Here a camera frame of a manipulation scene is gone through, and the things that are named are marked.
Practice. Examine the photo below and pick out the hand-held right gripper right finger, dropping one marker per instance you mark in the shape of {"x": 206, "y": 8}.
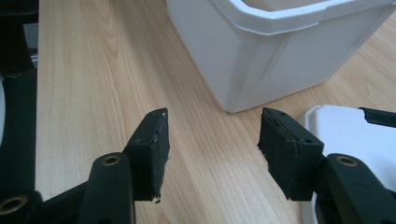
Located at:
{"x": 289, "y": 155}

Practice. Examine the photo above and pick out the black stand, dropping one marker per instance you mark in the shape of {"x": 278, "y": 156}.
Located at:
{"x": 12, "y": 43}

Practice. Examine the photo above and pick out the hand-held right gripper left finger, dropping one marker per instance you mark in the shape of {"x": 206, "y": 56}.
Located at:
{"x": 149, "y": 155}

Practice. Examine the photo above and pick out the white plastic storage box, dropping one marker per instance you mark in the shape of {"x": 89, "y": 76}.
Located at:
{"x": 264, "y": 56}

